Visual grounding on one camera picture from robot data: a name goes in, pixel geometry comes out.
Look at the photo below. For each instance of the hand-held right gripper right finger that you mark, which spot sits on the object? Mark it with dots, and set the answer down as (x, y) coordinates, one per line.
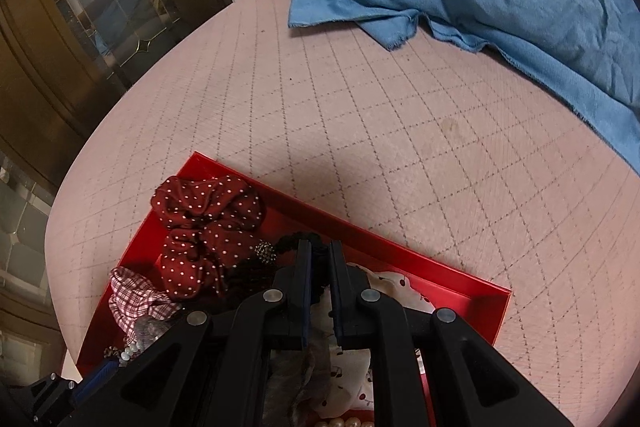
(337, 287)

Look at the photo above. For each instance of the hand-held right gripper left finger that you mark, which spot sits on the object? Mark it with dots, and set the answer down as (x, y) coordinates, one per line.
(302, 279)

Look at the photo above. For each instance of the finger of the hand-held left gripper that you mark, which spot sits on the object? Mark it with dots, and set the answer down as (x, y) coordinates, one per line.
(95, 377)

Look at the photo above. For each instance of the black leaf hair clip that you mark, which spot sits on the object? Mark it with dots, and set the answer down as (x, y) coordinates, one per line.
(287, 241)

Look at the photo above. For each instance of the red shallow tray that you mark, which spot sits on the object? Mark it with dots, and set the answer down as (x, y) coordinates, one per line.
(450, 307)

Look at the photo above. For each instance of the pearl hair clip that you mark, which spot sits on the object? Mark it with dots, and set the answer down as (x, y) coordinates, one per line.
(342, 422)

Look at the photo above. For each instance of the grey brown sheer scrunchie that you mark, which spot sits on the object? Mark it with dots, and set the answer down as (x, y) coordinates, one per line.
(292, 377)
(147, 328)

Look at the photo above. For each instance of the white floral scrunchie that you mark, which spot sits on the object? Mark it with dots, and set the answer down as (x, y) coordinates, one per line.
(412, 294)

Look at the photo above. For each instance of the red white plaid scrunchie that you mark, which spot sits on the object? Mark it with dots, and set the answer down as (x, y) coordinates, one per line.
(135, 299)

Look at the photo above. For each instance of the red polka dot scrunchie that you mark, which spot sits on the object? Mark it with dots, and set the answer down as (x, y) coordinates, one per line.
(210, 247)

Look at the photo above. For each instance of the wooden stained glass door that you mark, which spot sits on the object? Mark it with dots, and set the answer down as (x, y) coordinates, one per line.
(100, 32)

